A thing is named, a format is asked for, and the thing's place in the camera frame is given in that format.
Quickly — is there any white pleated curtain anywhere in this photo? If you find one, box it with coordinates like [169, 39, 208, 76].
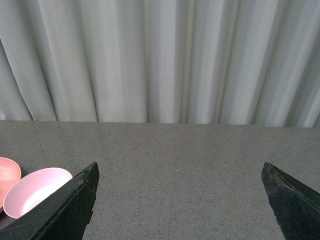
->
[0, 0, 320, 128]

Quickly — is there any pink round plate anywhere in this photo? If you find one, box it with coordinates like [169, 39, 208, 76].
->
[0, 157, 22, 213]

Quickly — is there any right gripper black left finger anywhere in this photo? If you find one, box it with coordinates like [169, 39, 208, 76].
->
[0, 162, 100, 240]

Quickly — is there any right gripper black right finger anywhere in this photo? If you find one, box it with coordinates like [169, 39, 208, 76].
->
[261, 162, 320, 240]

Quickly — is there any light pink bowl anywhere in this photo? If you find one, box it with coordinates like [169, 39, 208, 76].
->
[3, 167, 73, 219]

